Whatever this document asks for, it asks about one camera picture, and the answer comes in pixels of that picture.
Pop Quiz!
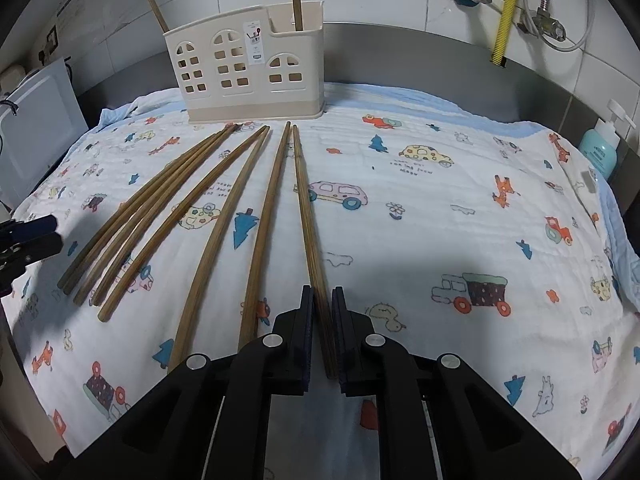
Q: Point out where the white microwave oven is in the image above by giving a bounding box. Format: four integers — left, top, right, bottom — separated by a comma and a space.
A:
0, 57, 90, 211

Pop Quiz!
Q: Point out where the teal pump bottle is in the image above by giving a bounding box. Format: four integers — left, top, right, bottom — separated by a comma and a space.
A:
578, 100, 637, 181

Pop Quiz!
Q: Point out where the yellow corrugated hose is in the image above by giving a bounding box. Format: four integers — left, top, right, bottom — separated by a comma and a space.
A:
491, 0, 524, 69

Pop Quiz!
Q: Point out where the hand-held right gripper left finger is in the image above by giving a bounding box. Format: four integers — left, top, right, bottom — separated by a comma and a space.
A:
60, 285, 316, 480

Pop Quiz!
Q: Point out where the white wall label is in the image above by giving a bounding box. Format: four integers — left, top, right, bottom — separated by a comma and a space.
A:
54, 0, 84, 32

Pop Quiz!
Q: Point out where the white printed blanket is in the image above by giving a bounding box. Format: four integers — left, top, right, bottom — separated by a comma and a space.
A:
9, 82, 640, 480

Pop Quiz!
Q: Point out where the row of wooden chopsticks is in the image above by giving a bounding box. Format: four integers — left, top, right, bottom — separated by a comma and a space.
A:
57, 121, 292, 373

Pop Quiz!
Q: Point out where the metal angle valve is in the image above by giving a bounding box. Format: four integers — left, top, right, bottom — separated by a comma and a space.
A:
531, 7, 568, 43

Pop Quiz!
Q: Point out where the wall socket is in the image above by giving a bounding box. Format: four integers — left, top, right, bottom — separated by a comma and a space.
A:
37, 22, 59, 64

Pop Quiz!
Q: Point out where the beige plastic chopstick holder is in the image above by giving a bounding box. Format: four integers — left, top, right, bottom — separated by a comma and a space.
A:
163, 1, 327, 124

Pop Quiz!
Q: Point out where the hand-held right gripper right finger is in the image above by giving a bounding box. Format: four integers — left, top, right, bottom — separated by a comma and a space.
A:
332, 285, 583, 480

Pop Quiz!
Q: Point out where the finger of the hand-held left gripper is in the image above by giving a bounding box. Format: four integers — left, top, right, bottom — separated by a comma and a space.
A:
0, 214, 59, 239
0, 233, 64, 267

